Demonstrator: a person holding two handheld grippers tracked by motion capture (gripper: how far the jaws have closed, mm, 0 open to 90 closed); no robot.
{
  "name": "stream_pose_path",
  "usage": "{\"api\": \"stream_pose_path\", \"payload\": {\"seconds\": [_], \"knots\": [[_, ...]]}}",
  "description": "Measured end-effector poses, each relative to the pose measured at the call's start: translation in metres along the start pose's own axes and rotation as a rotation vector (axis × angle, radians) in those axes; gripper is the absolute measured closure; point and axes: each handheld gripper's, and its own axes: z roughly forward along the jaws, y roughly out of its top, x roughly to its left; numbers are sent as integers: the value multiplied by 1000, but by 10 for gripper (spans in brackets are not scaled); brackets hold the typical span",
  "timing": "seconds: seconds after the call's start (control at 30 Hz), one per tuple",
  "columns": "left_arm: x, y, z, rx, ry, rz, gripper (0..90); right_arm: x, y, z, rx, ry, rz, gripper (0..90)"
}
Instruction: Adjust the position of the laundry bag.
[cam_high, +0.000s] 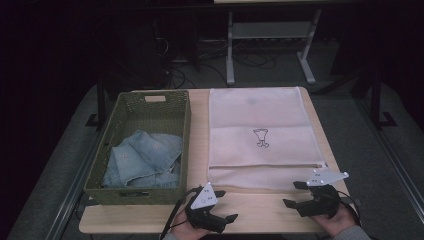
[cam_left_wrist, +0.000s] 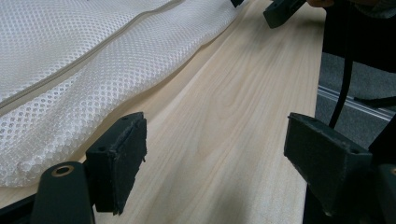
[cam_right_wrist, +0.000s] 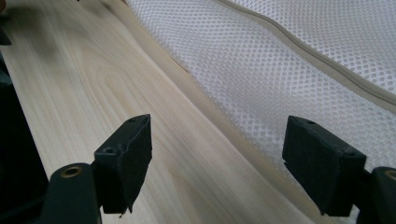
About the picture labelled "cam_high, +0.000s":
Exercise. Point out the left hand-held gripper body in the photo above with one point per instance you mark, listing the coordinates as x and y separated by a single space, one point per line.
203 200

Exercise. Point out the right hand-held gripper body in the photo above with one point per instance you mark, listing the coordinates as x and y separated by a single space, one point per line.
321 201

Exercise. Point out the light blue denim jeans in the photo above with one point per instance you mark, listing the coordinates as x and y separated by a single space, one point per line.
143 156

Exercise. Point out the white mesh laundry bag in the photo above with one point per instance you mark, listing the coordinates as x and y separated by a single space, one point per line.
260 116

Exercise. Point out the green woven basket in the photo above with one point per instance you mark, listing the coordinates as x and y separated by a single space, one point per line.
151 113

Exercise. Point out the person's right hand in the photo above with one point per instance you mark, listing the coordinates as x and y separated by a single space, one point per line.
338 221

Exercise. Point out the person's left hand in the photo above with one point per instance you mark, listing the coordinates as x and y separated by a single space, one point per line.
185 230

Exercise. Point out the black stand leg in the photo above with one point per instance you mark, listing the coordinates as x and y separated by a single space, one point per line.
376 100
101 103

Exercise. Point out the white metal stand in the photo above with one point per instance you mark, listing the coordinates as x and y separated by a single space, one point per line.
270 30

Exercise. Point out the metal floor rail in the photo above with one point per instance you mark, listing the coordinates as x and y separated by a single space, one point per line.
400 170
71 196

